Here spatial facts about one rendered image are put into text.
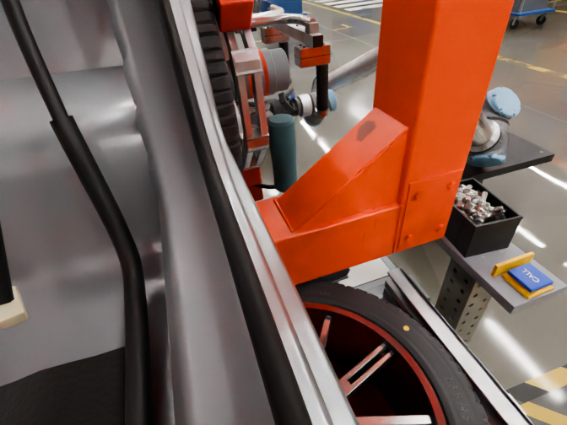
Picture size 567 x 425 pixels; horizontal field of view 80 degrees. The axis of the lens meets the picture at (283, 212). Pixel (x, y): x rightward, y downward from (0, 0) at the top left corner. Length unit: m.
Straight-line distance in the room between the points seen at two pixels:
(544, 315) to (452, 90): 1.11
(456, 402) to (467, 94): 0.57
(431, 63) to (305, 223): 0.38
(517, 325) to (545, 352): 0.12
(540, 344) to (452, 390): 0.83
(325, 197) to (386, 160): 0.15
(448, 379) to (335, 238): 0.35
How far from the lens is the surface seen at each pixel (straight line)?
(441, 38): 0.69
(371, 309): 0.83
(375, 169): 0.74
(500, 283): 1.04
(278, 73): 1.13
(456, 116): 0.78
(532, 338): 1.57
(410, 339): 0.80
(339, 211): 0.75
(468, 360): 0.95
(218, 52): 0.83
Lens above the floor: 1.17
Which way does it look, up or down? 38 degrees down
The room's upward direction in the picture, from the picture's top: 5 degrees counter-clockwise
